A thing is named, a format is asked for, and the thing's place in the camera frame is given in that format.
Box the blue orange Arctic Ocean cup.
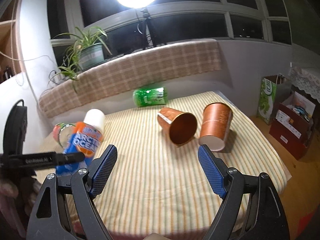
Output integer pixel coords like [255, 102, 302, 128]
[56, 121, 103, 176]

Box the orange paper cup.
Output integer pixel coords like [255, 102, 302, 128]
[199, 102, 233, 152]
[157, 107, 197, 145]

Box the green tea bottle cup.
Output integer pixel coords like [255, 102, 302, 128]
[132, 87, 168, 107]

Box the green red label jar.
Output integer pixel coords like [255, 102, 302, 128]
[53, 123, 75, 148]

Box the dark red cardboard box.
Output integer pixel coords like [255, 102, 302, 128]
[269, 92, 316, 160]

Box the striped yellow cushion mat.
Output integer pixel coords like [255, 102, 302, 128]
[37, 90, 288, 237]

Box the green white paper bag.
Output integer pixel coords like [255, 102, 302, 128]
[257, 74, 292, 125]

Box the potted spider plant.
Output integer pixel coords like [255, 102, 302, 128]
[49, 26, 112, 92]

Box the white lace cloth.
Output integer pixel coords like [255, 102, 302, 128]
[289, 67, 320, 102]

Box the plaid beige cloth cover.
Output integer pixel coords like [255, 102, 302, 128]
[39, 38, 222, 118]

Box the black tripod stand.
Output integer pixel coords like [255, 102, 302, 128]
[136, 7, 167, 50]

